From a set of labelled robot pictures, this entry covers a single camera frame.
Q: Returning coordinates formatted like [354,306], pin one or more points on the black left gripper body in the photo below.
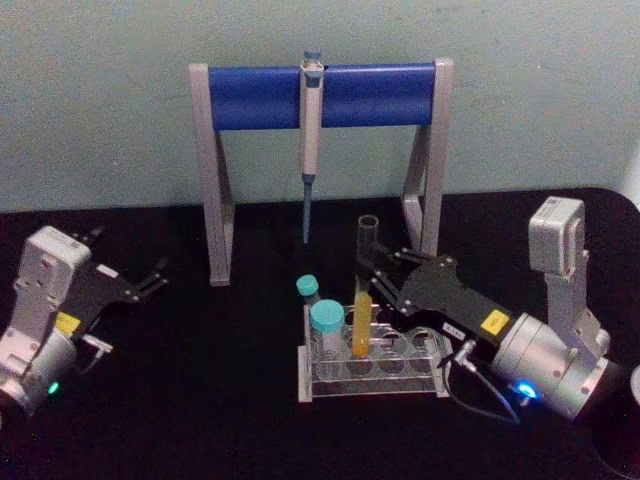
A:
[95,290]

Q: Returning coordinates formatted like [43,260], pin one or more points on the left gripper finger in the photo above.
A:
[90,236]
[149,284]

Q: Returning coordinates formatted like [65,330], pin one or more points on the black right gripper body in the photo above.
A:
[445,295]

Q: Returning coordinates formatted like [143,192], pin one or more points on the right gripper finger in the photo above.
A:
[405,258]
[392,295]

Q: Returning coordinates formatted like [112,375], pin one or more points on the glass tube with yellow liquid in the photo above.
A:
[362,325]

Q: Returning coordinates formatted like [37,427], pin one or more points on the large tube with teal cap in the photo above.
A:
[327,315]

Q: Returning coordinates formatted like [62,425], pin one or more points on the small tube with teal cap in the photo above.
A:
[306,285]

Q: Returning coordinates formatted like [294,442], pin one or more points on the clear plastic tube rack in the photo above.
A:
[370,387]

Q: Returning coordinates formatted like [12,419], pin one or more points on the black table cloth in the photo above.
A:
[200,400]

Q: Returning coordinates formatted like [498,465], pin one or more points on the grey and blue pipette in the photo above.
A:
[310,125]

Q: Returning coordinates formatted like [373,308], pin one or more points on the grey stand with blue bar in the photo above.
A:
[255,97]

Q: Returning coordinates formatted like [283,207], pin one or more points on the plain pale wall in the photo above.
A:
[75,100]

